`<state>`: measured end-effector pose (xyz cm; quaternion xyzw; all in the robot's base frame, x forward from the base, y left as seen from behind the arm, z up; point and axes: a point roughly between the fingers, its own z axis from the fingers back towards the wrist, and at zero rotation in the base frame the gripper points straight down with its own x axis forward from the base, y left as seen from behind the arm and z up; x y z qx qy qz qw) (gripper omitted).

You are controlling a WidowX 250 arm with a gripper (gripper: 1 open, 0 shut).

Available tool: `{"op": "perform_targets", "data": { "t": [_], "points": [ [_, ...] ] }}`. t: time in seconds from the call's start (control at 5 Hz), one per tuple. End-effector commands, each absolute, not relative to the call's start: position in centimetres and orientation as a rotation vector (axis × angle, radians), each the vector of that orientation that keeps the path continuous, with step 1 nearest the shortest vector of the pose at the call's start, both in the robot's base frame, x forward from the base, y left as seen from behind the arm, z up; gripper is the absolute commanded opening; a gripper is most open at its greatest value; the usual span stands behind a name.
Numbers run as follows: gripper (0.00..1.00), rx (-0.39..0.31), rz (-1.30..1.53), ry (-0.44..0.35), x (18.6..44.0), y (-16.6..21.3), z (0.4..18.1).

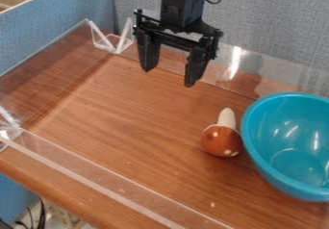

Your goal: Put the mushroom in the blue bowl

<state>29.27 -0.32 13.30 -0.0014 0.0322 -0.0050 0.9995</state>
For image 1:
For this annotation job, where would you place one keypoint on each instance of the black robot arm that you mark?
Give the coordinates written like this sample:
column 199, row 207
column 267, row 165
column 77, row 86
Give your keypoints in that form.
column 177, row 26

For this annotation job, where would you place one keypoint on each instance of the clear acrylic back barrier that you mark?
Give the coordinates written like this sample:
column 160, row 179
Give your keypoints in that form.
column 243, row 71

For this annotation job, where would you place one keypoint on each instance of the clear acrylic barrier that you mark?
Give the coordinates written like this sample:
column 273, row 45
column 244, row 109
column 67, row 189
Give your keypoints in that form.
column 38, row 46
column 148, row 202
column 243, row 71

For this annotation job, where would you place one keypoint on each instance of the clear acrylic front barrier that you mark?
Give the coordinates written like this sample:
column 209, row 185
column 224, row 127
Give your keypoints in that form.
column 148, row 202

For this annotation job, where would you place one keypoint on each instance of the blue plastic bowl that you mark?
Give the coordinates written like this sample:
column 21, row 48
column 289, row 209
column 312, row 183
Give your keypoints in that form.
column 285, row 133

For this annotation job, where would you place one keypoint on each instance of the clear acrylic left barrier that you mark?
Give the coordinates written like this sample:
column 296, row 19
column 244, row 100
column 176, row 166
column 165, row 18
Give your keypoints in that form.
column 38, row 46

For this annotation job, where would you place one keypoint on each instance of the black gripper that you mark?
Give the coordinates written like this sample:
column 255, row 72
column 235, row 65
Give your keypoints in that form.
column 199, row 38

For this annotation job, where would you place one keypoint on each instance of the clear acrylic corner bracket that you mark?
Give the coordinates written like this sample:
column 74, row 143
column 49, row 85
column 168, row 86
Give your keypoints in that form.
column 110, row 42

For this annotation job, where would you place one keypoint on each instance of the brown toy mushroom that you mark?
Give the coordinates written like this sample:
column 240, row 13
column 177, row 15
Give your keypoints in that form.
column 221, row 138

